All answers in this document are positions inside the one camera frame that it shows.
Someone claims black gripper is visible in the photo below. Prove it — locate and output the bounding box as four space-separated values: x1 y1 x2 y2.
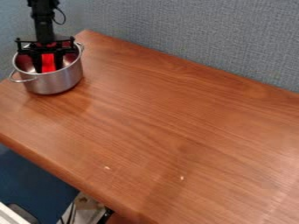
14 14 74 74

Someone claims red rectangular block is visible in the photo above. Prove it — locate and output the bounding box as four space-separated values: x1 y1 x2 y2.
41 53 56 73

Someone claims stainless steel pot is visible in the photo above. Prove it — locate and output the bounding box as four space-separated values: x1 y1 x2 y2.
8 42 84 95

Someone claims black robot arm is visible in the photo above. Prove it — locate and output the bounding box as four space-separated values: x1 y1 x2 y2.
14 0 76 74

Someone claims white object at corner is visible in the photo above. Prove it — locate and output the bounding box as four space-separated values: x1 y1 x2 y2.
0 202 24 224

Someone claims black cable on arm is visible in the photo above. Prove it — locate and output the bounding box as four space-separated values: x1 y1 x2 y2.
50 6 68 26

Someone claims metal table leg frame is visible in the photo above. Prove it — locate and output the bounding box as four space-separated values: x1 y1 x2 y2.
57 192 114 224

